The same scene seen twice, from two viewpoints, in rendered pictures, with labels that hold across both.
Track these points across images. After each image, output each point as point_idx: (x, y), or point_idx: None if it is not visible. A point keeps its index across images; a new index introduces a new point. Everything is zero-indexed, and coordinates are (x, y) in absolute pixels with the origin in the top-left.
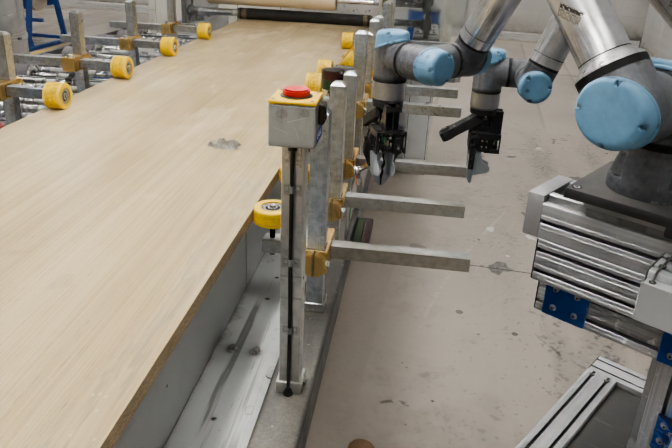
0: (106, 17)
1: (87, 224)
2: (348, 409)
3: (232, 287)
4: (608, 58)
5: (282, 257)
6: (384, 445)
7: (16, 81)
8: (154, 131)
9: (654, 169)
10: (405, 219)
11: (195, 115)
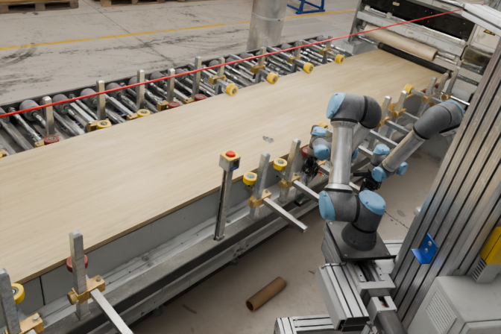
0: None
1: (191, 156)
2: (293, 265)
3: (236, 196)
4: (330, 186)
5: (219, 197)
6: (294, 287)
7: (222, 77)
8: (251, 121)
9: (350, 231)
10: (410, 195)
11: (276, 117)
